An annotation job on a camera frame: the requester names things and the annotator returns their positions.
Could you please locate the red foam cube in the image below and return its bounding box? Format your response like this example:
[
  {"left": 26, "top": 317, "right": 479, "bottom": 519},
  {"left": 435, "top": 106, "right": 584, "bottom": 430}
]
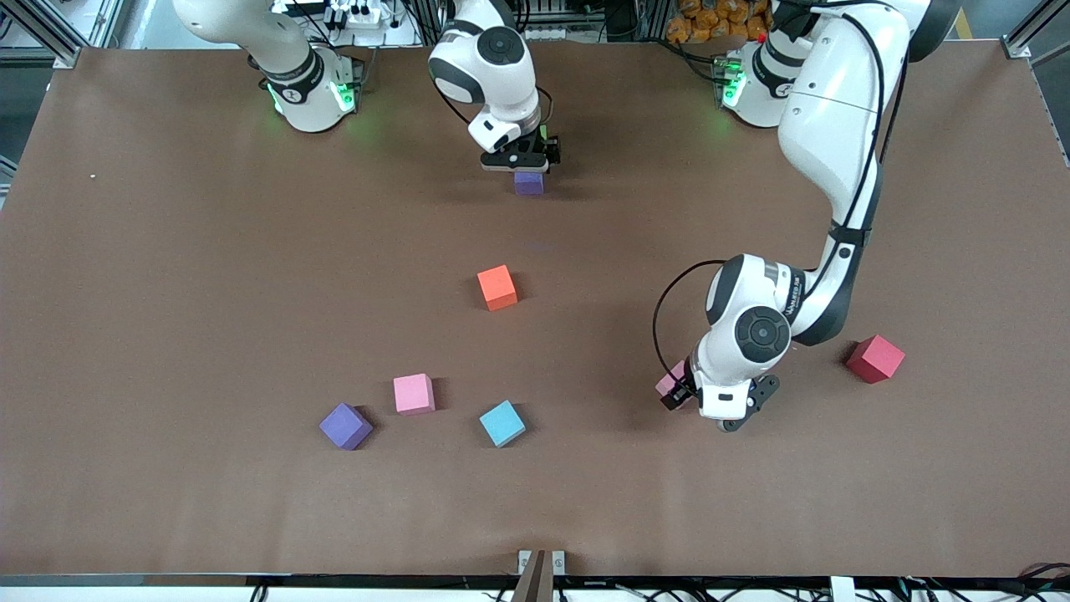
[{"left": 845, "top": 334, "right": 906, "bottom": 385}]

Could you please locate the orange foam cube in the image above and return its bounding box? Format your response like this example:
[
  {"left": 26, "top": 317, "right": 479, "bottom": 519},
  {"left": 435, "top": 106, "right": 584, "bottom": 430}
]
[{"left": 476, "top": 264, "right": 519, "bottom": 313}]

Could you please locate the light blue foam cube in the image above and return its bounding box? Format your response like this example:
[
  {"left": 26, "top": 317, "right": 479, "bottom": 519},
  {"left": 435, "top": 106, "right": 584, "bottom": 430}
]
[{"left": 478, "top": 400, "right": 527, "bottom": 449}]

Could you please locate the white power strip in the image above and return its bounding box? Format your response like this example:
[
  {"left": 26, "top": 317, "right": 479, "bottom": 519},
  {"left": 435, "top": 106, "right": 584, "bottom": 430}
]
[{"left": 329, "top": 3, "right": 387, "bottom": 28}]

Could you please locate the bag of orange snacks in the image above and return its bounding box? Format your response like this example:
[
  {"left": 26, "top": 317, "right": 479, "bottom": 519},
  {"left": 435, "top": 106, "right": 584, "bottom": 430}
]
[{"left": 666, "top": 0, "right": 774, "bottom": 44}]

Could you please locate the brown table mat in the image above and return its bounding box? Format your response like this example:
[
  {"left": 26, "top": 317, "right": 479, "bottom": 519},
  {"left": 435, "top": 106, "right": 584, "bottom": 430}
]
[{"left": 0, "top": 40, "right": 1070, "bottom": 579}]

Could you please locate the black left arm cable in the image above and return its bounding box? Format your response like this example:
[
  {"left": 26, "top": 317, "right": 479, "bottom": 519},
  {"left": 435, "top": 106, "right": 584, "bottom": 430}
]
[{"left": 652, "top": 4, "right": 912, "bottom": 381}]

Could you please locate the metal bracket with brown strip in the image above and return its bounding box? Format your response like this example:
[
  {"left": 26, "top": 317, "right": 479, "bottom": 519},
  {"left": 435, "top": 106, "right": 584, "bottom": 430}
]
[{"left": 512, "top": 548, "right": 567, "bottom": 602}]

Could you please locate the black looped cable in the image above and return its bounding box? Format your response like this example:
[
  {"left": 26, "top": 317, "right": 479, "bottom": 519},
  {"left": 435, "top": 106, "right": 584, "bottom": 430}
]
[{"left": 1013, "top": 562, "right": 1070, "bottom": 588}]

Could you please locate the aluminium frame profile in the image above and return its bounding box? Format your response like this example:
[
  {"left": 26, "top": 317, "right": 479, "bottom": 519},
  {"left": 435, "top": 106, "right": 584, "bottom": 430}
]
[
  {"left": 46, "top": 0, "right": 126, "bottom": 69},
  {"left": 1003, "top": 0, "right": 1070, "bottom": 59}
]

